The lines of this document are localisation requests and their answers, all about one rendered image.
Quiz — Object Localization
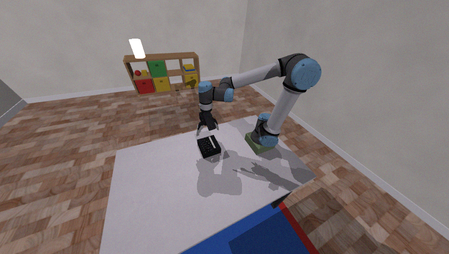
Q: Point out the black lighting desk panel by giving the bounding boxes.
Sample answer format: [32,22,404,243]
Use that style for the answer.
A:
[197,135,221,159]

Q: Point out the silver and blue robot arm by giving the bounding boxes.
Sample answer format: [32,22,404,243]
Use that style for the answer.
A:
[198,53,321,147]

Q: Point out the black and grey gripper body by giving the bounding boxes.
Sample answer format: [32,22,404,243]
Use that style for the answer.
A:
[199,109,212,126]

